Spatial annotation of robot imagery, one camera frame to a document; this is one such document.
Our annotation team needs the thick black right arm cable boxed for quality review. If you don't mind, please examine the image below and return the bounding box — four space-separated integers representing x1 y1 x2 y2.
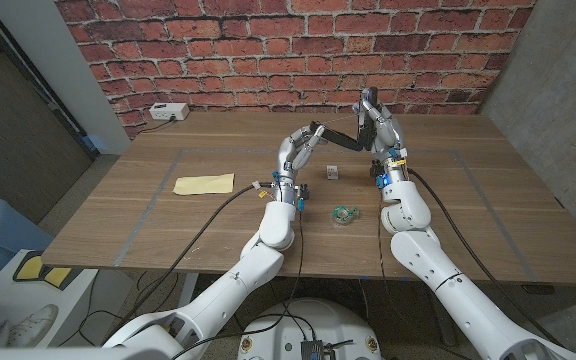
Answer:
406 167 567 349

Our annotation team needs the dark brown door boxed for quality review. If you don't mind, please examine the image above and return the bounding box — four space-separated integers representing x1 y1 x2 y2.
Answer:
0 0 95 225

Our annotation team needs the yellow paper label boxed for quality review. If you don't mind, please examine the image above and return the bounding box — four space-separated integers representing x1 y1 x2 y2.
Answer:
172 172 236 197

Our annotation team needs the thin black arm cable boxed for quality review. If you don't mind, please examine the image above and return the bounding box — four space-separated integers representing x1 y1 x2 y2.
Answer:
376 188 462 360
170 209 305 360

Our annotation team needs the black power strip cord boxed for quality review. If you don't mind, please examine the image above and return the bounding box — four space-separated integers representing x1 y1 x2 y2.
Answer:
137 117 177 136

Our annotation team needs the black module on torso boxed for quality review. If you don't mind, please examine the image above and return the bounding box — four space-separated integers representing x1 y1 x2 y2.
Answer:
300 339 356 360

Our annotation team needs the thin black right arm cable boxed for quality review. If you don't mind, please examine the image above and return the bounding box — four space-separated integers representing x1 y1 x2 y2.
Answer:
376 188 462 360

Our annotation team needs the white power strip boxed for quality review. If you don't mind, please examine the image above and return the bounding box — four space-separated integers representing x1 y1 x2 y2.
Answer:
148 102 191 122

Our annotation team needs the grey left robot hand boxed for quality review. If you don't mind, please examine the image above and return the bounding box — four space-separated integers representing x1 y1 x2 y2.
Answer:
267 122 327 206

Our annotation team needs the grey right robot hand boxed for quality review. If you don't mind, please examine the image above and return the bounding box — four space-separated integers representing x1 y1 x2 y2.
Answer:
351 88 410 189

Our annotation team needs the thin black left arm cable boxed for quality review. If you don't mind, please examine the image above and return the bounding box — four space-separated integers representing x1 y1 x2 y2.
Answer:
170 209 305 360

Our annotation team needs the white base with yellow pads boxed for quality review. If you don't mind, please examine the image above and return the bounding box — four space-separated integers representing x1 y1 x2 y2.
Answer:
0 248 134 347

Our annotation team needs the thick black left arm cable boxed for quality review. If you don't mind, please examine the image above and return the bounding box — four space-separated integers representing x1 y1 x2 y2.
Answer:
100 182 275 346

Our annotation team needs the white sneaker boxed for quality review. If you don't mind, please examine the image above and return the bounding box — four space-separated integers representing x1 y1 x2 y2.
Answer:
7 303 61 348

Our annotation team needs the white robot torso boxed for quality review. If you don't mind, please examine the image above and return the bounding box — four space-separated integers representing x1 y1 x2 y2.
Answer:
237 298 383 360

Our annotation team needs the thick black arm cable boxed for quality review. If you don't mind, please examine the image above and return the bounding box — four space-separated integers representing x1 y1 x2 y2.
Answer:
406 167 567 349
100 182 275 346

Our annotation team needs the red brick print backdrop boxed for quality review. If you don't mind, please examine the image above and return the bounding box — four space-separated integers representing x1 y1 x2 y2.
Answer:
55 0 538 141

